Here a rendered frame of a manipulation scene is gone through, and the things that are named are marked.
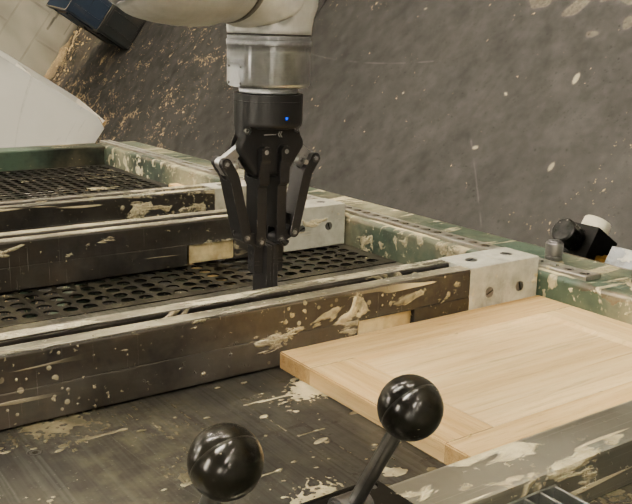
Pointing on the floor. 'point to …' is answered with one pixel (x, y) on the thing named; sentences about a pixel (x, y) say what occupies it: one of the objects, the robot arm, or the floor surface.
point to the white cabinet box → (28, 107)
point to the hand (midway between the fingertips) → (265, 272)
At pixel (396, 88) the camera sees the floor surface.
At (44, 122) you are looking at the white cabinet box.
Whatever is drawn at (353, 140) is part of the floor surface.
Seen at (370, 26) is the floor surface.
